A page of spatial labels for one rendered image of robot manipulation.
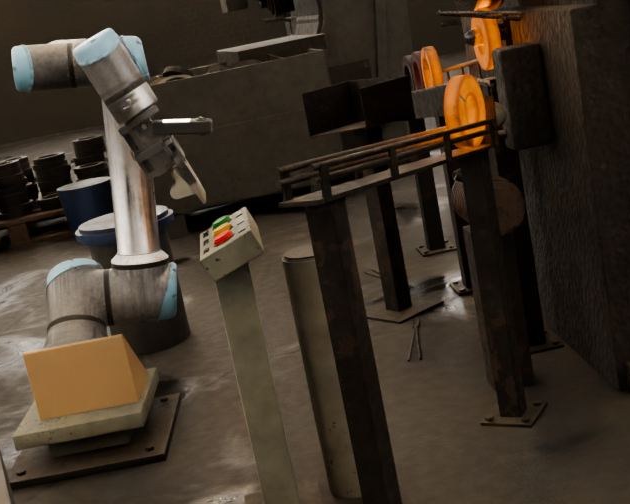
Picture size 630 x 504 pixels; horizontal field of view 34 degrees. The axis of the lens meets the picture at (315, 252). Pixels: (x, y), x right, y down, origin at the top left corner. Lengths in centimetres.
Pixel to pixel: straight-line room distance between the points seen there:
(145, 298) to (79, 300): 17
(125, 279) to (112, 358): 23
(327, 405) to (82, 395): 78
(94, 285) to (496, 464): 113
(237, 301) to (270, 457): 33
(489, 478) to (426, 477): 13
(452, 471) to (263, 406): 44
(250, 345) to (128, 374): 67
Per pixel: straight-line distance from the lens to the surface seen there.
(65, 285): 276
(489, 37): 267
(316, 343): 207
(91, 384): 265
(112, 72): 201
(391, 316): 323
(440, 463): 228
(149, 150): 203
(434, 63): 337
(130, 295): 273
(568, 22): 232
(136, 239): 272
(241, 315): 200
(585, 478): 215
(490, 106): 231
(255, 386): 205
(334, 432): 214
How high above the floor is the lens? 100
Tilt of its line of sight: 14 degrees down
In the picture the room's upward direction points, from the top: 11 degrees counter-clockwise
